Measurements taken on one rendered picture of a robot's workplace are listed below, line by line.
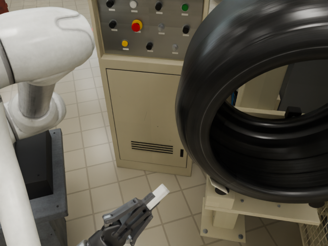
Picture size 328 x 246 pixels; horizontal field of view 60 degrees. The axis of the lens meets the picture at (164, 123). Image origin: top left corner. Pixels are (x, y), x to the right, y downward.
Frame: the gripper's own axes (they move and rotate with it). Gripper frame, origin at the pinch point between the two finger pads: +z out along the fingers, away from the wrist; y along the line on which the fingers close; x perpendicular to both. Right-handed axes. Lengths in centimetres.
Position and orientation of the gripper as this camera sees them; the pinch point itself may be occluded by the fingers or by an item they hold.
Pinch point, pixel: (156, 196)
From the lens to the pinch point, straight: 78.0
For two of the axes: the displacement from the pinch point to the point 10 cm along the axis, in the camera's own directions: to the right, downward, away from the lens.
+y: 4.9, 7.0, 5.2
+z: 7.5, -6.5, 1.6
